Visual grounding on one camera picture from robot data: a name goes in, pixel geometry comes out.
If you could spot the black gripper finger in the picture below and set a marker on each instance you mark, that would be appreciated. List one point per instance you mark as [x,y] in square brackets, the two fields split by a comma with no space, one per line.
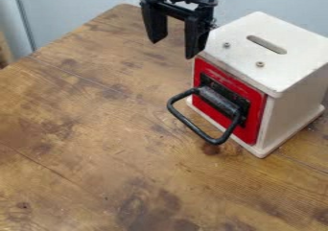
[155,21]
[199,25]

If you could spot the red drawer with black handle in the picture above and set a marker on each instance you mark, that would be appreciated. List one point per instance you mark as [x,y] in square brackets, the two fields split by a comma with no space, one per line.
[230,101]

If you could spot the white wooden box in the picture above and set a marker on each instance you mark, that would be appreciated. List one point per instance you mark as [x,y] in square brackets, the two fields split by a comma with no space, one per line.
[270,64]

